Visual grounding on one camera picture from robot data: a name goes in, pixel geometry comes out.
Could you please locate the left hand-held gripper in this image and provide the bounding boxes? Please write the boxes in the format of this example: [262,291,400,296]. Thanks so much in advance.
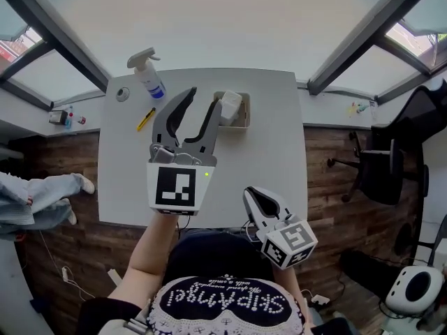
[146,86,224,217]

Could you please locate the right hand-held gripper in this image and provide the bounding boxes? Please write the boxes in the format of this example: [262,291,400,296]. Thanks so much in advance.
[242,186,319,270]

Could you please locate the white foam block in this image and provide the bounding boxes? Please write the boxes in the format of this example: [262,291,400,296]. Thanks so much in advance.
[219,89,244,127]

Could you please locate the beige square container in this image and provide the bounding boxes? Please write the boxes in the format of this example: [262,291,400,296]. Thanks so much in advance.
[212,90,251,130]

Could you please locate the person's left forearm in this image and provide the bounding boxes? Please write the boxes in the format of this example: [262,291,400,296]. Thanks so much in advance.
[107,209,179,302]

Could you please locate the person's right forearm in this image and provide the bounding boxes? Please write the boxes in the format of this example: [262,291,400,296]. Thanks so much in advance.
[272,265,309,314]

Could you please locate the grey box with dark side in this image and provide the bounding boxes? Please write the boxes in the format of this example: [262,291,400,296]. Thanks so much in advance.
[48,109,69,126]

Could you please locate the yellow utility knife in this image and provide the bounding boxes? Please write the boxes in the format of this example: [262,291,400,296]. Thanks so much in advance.
[136,107,157,133]

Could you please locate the white spray bottle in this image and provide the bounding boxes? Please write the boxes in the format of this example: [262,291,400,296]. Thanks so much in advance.
[126,47,167,101]

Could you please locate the person's black printed top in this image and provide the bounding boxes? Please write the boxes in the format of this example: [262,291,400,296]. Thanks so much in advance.
[145,230,309,335]

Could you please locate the black floor bag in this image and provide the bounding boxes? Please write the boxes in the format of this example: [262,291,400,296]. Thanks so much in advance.
[339,249,413,300]

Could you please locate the colourful small trinkets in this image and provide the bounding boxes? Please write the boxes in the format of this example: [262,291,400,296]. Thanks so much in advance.
[346,99,380,119]

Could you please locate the black office chair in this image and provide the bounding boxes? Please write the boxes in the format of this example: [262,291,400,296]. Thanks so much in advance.
[328,78,447,206]

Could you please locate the black framed window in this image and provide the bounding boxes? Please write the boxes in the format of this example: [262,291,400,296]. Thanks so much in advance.
[0,0,447,111]

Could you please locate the white rounded device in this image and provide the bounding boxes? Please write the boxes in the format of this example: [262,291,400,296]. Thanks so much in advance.
[384,266,445,315]

